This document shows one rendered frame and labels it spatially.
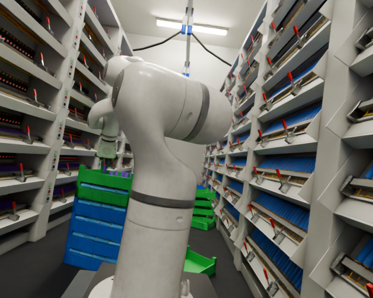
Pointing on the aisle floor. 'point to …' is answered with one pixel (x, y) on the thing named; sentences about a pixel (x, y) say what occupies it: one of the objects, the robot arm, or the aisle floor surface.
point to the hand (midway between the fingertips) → (105, 164)
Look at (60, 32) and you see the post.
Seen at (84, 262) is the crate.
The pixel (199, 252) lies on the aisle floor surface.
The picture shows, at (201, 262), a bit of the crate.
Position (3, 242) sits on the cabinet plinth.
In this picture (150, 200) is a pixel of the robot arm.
